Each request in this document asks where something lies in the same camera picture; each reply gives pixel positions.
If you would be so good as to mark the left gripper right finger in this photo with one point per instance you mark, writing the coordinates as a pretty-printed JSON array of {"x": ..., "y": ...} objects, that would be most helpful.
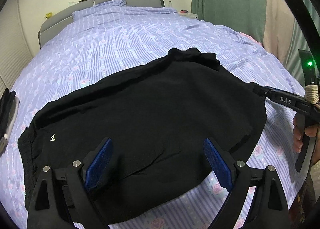
[{"x": 221, "y": 162}]

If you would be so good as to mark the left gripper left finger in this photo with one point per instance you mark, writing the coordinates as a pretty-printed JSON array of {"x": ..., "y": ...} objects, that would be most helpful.
[{"x": 95, "y": 163}]

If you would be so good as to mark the black pants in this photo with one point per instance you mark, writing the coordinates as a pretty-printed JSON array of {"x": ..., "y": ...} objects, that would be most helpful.
[{"x": 157, "y": 116}]

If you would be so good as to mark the person's right hand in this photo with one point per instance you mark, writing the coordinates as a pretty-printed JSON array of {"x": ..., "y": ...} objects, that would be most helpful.
[{"x": 311, "y": 131}]

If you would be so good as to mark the beige curtain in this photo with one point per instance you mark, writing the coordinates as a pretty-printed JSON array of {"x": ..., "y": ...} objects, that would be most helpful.
[{"x": 278, "y": 30}]

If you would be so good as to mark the pink blanket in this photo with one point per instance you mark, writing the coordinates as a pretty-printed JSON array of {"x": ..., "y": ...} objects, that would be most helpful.
[{"x": 251, "y": 38}]

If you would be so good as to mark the dark folded clothes stack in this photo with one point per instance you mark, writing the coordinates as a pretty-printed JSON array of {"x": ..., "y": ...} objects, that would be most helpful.
[{"x": 9, "y": 109}]

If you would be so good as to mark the purple floral bed cover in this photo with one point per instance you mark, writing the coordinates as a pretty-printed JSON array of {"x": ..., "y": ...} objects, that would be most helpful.
[{"x": 120, "y": 38}]

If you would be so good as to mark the beige louvered wardrobe door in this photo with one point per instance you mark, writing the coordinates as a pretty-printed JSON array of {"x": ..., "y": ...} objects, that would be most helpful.
[{"x": 15, "y": 53}]

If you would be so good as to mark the white nightstand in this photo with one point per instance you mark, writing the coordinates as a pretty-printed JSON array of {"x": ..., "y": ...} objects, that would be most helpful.
[{"x": 189, "y": 15}]

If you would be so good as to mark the yellow toy on headboard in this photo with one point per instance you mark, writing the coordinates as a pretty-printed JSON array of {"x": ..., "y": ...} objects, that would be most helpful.
[{"x": 48, "y": 15}]

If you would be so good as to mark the purple striped pillow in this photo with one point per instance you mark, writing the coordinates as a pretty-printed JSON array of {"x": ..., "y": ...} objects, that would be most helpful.
[{"x": 77, "y": 15}]

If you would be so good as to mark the grey upholstered headboard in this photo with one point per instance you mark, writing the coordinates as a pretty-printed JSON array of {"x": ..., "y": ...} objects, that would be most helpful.
[{"x": 55, "y": 24}]

